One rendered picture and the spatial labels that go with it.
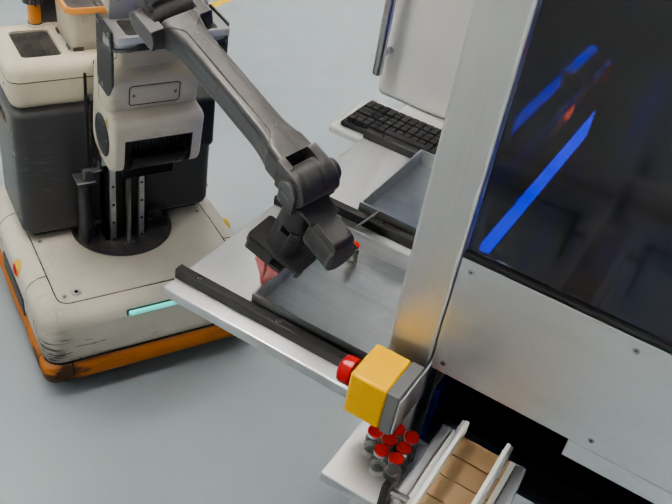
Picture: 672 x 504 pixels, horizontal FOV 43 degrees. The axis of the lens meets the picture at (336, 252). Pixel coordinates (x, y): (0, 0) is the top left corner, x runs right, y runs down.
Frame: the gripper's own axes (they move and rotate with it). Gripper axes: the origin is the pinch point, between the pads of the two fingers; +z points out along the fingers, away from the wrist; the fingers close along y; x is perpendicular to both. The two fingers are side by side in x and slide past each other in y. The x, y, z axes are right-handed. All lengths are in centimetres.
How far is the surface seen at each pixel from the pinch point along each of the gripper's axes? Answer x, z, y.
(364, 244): 20.5, -0.8, 7.8
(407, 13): 91, -4, -24
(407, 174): 49.1, 2.5, 3.3
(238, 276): 0.4, 4.3, -4.4
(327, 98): 215, 120, -71
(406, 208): 37.9, 0.8, 8.4
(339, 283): 9.7, 0.0, 9.3
